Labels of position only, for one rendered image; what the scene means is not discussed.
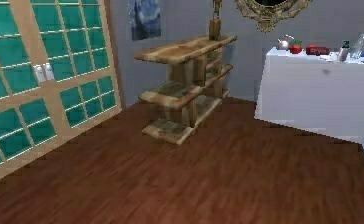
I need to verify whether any rustic wooden shelf unit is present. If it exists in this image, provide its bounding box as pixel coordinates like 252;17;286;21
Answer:
133;34;238;146

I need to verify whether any silver kettle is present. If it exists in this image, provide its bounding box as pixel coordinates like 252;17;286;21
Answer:
277;34;295;51

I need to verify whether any gold ornate framed mirror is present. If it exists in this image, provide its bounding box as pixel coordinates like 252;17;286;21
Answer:
234;0;314;34

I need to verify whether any wooden glazed double door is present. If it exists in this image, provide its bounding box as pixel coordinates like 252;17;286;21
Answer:
0;0;123;185

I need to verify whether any white cloth covered table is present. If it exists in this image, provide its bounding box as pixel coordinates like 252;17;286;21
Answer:
254;46;364;174

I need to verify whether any grey bottle with dark cap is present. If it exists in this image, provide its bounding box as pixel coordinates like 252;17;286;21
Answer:
337;40;351;63

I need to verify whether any clear glass bottle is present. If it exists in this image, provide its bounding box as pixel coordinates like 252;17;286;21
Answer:
349;32;364;60

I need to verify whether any blue swirl wall painting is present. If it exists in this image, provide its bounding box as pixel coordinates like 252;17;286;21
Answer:
128;0;163;42

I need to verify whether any white door handle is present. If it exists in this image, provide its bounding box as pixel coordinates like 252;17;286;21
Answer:
43;62;56;82
33;64;47;84

